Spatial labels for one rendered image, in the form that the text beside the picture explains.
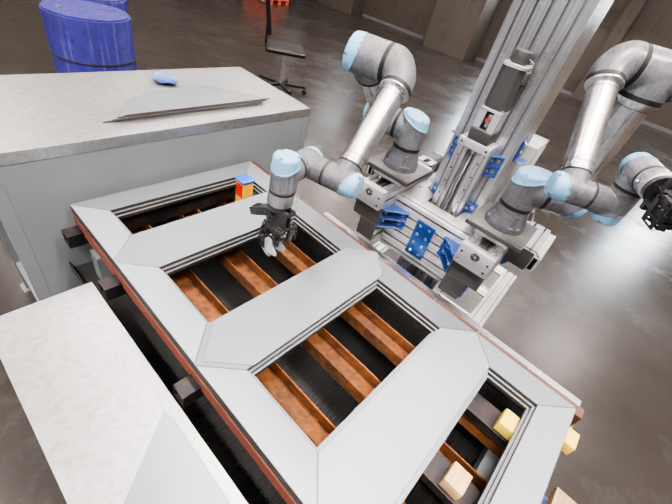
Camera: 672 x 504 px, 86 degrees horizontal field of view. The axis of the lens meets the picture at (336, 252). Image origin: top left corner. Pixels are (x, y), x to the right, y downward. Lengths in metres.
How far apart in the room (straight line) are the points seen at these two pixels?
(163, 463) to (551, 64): 1.62
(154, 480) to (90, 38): 3.17
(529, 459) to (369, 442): 0.41
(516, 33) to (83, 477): 1.75
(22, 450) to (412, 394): 1.52
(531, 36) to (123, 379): 1.63
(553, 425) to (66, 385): 1.27
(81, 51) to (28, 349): 2.74
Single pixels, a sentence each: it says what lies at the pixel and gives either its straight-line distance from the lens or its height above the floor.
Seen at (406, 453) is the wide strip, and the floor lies 0.85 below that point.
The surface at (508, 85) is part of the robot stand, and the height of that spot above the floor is 1.47.
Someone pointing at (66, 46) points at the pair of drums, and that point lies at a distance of 3.69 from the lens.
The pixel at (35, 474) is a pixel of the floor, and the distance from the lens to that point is 1.93.
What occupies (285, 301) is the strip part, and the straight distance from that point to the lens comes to 1.13.
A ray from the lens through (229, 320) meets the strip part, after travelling 1.07.
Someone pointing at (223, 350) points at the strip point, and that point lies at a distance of 1.02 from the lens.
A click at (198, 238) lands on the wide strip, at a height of 0.85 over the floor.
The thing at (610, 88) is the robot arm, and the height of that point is 1.57.
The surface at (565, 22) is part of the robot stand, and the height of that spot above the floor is 1.67.
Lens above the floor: 1.70
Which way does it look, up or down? 40 degrees down
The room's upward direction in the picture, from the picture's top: 16 degrees clockwise
